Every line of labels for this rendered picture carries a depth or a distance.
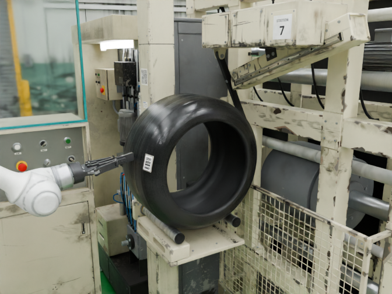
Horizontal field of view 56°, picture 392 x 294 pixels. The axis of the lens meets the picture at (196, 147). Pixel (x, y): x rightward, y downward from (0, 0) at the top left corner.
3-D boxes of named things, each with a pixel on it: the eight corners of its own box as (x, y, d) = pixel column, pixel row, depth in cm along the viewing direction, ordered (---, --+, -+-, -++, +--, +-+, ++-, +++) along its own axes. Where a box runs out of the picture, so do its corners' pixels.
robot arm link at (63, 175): (48, 164, 131) (65, 159, 134) (55, 187, 134) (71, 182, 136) (53, 170, 123) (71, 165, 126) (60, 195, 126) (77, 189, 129)
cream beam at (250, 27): (200, 48, 174) (200, 15, 170) (242, 48, 186) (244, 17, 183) (294, 46, 123) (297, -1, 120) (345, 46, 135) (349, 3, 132)
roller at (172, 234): (140, 205, 174) (149, 202, 176) (141, 214, 175) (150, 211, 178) (174, 235, 145) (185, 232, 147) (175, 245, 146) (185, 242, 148)
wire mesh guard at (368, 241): (219, 283, 217) (220, 170, 200) (221, 282, 218) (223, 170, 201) (349, 404, 142) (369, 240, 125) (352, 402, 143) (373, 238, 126)
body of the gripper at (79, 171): (70, 167, 126) (97, 160, 130) (65, 161, 133) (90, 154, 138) (76, 187, 129) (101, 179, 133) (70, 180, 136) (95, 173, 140)
